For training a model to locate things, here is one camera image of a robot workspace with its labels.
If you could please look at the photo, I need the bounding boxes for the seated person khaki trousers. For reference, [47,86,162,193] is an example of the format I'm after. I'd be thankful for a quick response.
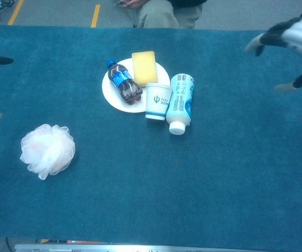
[113,0,209,29]

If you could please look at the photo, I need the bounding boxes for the white paper cup blue print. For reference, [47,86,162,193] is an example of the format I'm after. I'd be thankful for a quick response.
[144,82,173,121]

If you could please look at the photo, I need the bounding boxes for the white light-blue plastic bottle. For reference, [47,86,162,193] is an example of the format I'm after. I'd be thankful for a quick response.
[165,73,195,136]

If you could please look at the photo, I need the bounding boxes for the yellow green sponge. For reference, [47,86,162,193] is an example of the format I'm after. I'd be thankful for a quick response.
[131,50,159,88]

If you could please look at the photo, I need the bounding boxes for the pink mesh bath loofah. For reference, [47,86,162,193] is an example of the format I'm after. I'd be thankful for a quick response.
[20,123,76,181]

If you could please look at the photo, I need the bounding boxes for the yellow floor tape strip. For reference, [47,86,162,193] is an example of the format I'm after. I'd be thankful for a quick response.
[7,0,25,26]
[90,4,101,28]

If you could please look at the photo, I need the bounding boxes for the teal table cloth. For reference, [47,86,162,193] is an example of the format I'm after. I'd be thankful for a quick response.
[0,25,302,249]

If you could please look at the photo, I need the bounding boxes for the aluminium profile rail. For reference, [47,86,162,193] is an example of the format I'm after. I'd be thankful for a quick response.
[14,243,251,252]

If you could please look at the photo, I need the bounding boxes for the white paper plate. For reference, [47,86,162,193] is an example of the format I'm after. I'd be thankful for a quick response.
[101,58,171,113]

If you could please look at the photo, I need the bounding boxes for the cola bottle blue label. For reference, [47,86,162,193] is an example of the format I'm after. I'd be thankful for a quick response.
[106,59,143,106]

